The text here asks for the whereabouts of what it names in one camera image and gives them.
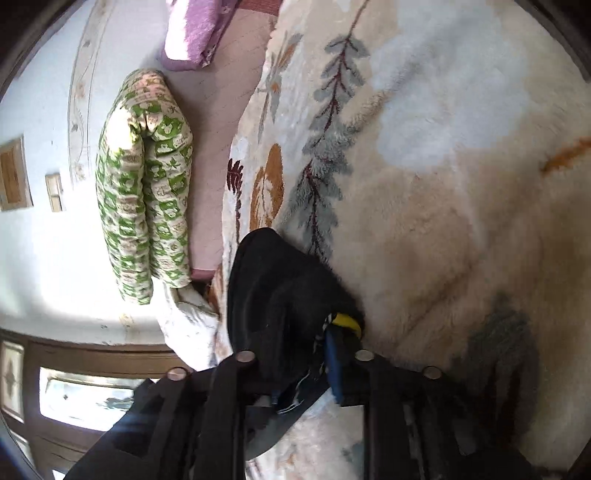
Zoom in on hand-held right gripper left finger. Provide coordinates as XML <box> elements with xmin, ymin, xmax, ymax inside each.
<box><xmin>65</xmin><ymin>351</ymin><xmax>275</xmax><ymax>480</ymax></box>

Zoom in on white leaf print pillow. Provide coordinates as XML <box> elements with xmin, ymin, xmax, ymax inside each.
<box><xmin>154</xmin><ymin>279</ymin><xmax>223</xmax><ymax>370</ymax></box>

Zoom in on wooden framed patterned glass window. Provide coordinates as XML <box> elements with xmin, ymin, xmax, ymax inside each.
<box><xmin>0</xmin><ymin>325</ymin><xmax>190</xmax><ymax>480</ymax></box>

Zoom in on pink bed sheet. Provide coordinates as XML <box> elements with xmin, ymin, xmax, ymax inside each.
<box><xmin>185</xmin><ymin>0</ymin><xmax>283</xmax><ymax>282</ymax></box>

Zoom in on leaf print fleece blanket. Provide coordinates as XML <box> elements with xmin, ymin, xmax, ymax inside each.
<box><xmin>216</xmin><ymin>0</ymin><xmax>591</xmax><ymax>480</ymax></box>

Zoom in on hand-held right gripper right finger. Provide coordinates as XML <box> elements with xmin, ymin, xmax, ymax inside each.
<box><xmin>324</xmin><ymin>330</ymin><xmax>532</xmax><ymax>480</ymax></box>

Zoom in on small beige wall switch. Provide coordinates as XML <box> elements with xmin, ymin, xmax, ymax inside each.
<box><xmin>45</xmin><ymin>172</ymin><xmax>66</xmax><ymax>213</ymax></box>

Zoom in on green checked folded quilt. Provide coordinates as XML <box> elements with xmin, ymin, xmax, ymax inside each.
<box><xmin>95</xmin><ymin>68</ymin><xmax>195</xmax><ymax>306</ymax></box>

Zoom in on large beige wall plate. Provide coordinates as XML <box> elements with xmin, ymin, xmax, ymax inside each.
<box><xmin>0</xmin><ymin>136</ymin><xmax>34</xmax><ymax>212</ymax></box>

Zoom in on purple pillow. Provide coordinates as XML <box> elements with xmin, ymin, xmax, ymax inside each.
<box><xmin>161</xmin><ymin>0</ymin><xmax>242</xmax><ymax>72</ymax></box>

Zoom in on black pants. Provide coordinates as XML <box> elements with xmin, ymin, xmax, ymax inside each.
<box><xmin>226</xmin><ymin>227</ymin><xmax>365</xmax><ymax>462</ymax></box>

